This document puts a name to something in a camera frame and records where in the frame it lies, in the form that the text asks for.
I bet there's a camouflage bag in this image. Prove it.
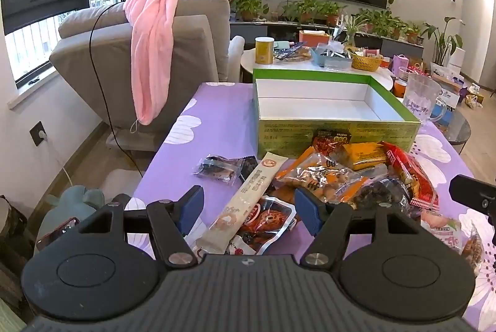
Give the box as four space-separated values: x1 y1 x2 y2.
0 194 29 263

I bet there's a yellow wicker basket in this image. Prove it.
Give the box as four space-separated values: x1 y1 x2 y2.
350 53 384 71

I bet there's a purple floral tablecloth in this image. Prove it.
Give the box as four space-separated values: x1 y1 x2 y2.
126 82 496 332

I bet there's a grey recliner armchair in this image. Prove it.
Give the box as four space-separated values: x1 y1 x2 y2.
49 0 246 153

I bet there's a pink snack packet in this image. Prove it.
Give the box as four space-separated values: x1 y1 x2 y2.
419 209 464 256

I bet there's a black wall socket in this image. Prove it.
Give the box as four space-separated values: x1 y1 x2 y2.
29 120 49 147

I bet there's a yellow snack packet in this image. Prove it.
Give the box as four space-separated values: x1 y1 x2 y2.
340 142 389 172

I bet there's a small orange pastry packet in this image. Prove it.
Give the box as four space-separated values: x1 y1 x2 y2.
460 223 486 271

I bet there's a green cardboard box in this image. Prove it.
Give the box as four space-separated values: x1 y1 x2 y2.
253 69 422 160

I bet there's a yellow can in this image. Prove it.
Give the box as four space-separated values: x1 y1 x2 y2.
255 36 275 65

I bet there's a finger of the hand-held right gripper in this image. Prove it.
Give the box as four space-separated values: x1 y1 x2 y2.
449 175 496 217

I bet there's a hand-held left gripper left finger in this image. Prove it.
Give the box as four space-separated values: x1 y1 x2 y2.
76 185 205 268

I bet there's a black cable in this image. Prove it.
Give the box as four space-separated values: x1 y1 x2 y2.
89 2 145 178

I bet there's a red braised snack packet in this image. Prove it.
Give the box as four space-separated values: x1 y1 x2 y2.
228 196 298 256

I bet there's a small potted green plant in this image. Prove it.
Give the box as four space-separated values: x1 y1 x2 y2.
403 21 426 45

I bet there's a small clear black snack packet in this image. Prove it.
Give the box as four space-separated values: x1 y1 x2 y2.
192 154 243 186

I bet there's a clear plastic pitcher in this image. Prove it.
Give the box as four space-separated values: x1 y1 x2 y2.
402 73 449 127

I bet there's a tall large-leaf plant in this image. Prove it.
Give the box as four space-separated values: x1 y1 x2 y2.
422 16 464 66

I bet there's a grass plant in glass vase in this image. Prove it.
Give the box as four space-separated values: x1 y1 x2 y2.
340 15 368 48

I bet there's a small black foil packet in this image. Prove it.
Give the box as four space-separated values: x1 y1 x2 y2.
236 156 259 182

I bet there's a dark red spicy snack packet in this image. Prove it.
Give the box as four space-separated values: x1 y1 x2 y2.
312 130 352 159

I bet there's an orange clear nut packet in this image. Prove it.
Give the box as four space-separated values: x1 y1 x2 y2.
275 145 373 208

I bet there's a white charger cable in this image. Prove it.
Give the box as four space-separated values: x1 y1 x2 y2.
43 138 75 186

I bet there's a red checkered snack packet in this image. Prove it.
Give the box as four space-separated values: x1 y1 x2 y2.
381 141 441 211

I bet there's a long beige snack stick packet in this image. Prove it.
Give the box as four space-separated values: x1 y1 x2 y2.
195 153 290 256

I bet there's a blue tray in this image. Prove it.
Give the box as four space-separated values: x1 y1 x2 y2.
311 45 353 70

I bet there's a pink towel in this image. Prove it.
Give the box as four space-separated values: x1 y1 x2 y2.
123 0 180 127

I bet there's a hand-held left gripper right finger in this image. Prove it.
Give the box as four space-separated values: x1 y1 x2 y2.
294 187 425 273

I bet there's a white air purifier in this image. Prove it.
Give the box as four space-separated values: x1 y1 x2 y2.
445 47 466 70

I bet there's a teal plush toy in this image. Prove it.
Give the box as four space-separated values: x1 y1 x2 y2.
36 184 106 252

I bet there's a pink gift bag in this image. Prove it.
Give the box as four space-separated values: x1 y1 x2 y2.
392 53 410 75

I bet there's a round glass table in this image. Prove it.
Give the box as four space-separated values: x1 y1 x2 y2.
437 106 472 155

